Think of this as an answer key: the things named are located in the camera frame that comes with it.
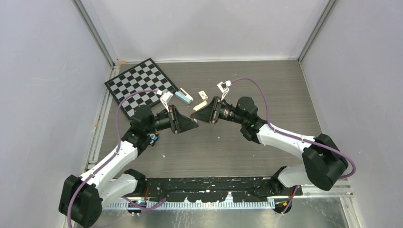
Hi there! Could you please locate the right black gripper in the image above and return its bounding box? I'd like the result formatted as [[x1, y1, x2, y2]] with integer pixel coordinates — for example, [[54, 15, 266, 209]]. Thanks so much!
[[192, 96, 247, 125]]

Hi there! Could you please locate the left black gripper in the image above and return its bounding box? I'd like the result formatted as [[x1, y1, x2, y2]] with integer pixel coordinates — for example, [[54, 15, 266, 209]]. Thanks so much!
[[145, 105, 198, 134]]

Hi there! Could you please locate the beige plastic piece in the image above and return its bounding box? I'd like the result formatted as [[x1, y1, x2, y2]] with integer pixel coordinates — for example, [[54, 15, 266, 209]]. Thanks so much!
[[193, 100, 208, 112]]

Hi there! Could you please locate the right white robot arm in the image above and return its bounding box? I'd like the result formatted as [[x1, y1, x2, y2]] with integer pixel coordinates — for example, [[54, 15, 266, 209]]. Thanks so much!
[[191, 96, 349, 195]]

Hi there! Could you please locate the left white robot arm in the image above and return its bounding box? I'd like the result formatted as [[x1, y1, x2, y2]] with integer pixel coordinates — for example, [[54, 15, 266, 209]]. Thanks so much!
[[58, 105, 199, 228]]

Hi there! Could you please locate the small white staple box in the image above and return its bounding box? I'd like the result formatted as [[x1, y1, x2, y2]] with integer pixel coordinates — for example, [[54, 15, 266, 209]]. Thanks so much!
[[198, 90, 208, 101]]

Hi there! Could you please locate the blue owl eraser toy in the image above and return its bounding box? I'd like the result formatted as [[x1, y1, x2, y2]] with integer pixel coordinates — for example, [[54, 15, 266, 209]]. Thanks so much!
[[148, 132, 159, 146]]

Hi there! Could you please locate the black white chessboard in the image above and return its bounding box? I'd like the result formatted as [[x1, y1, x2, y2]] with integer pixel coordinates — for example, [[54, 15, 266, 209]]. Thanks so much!
[[105, 58, 179, 119]]

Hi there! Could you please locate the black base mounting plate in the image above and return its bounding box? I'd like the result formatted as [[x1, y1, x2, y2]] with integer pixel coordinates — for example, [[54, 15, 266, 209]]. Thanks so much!
[[125, 177, 302, 203]]

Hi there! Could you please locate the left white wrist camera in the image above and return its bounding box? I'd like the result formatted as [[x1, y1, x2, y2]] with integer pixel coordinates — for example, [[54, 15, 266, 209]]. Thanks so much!
[[157, 90, 173, 111]]

